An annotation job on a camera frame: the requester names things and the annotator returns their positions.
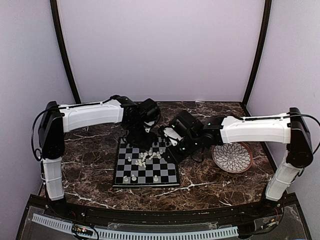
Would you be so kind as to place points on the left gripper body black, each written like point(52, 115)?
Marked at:
point(137, 137)

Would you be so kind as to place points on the black front table rail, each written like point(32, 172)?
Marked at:
point(242, 214)

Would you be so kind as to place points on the left black frame post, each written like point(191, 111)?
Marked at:
point(63, 50)

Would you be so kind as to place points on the white piece b file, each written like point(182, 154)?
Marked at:
point(125, 179)

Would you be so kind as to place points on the right black frame post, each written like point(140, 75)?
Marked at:
point(258, 52)

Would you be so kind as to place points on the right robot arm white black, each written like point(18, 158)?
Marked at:
point(188, 135)

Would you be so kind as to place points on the black grey chessboard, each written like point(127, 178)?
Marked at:
point(144, 165)

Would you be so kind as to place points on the patterned ceramic plate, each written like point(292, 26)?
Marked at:
point(232, 157)

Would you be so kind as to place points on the black frame post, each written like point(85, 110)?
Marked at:
point(258, 52)
point(63, 50)

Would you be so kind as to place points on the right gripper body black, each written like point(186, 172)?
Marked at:
point(182, 153)

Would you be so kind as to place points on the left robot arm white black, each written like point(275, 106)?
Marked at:
point(137, 119)

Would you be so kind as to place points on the white slotted cable duct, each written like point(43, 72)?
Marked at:
point(98, 233)

